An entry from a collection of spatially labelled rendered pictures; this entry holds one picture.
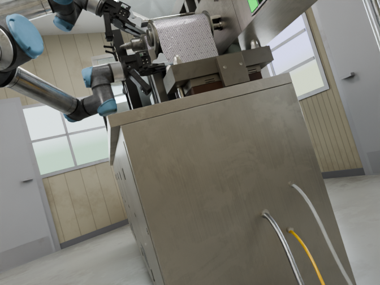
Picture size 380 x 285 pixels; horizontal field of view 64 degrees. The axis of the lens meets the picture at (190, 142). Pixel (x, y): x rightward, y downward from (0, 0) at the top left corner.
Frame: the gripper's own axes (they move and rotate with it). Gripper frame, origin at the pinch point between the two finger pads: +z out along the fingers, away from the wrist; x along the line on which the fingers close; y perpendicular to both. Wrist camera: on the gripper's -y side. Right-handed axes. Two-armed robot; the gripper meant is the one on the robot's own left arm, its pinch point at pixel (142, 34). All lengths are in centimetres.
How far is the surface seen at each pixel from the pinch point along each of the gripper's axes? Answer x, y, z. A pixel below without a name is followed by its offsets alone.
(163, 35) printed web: -6.7, 0.6, 8.6
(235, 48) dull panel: -4.9, 11.9, 39.3
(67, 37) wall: 354, 112, -136
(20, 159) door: 325, -81, -105
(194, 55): -6.7, -1.2, 23.8
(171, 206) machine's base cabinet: -32, -63, 33
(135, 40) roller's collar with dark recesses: 21.4, 5.6, -3.9
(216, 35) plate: 6.5, 20.3, 30.8
